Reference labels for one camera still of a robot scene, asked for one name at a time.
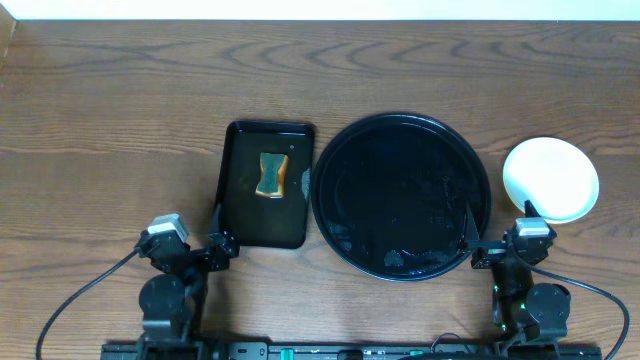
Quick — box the light blue plate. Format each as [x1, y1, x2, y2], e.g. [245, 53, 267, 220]
[502, 137, 600, 224]

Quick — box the orange green scrub sponge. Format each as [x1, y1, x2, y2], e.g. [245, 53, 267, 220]
[255, 152, 289, 198]

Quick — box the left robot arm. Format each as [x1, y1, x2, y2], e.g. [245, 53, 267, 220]
[134, 205, 239, 343]

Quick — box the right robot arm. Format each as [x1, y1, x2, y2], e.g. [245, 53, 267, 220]
[463, 201, 571, 353]

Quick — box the black rectangular tray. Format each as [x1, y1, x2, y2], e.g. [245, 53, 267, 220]
[215, 120, 315, 249]

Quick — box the black round tray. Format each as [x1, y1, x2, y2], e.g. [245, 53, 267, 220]
[310, 113, 492, 282]

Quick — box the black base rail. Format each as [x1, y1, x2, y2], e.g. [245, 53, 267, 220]
[100, 340, 602, 360]

